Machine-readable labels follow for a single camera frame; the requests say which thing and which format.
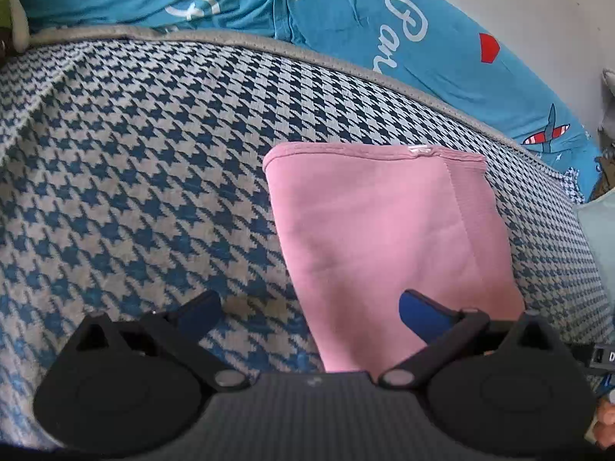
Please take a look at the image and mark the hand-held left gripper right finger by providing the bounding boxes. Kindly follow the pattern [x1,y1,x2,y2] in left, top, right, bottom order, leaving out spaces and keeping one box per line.
[379,289,554,391]

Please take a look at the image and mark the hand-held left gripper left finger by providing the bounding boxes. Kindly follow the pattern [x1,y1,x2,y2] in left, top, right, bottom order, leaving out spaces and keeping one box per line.
[77,290,251,392]

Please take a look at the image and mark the pink knit top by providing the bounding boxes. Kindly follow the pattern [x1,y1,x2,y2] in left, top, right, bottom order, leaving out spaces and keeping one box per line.
[263,141,527,375]

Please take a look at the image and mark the person's right hand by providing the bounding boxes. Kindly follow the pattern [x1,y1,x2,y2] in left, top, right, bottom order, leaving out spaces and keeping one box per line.
[593,391,615,447]

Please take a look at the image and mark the blue white houndstooth bed mat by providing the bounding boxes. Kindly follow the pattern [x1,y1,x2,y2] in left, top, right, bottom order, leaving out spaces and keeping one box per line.
[0,26,615,447]

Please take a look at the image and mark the grey cloth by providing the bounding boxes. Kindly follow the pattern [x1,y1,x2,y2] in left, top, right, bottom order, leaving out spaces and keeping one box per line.
[597,69,615,146]

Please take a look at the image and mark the blue printed quilt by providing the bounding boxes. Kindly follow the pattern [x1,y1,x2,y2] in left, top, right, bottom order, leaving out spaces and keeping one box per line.
[10,0,603,202]

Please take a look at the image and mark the beige plush rabbit toy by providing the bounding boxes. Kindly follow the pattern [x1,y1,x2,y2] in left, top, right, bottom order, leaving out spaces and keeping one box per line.
[0,0,32,58]

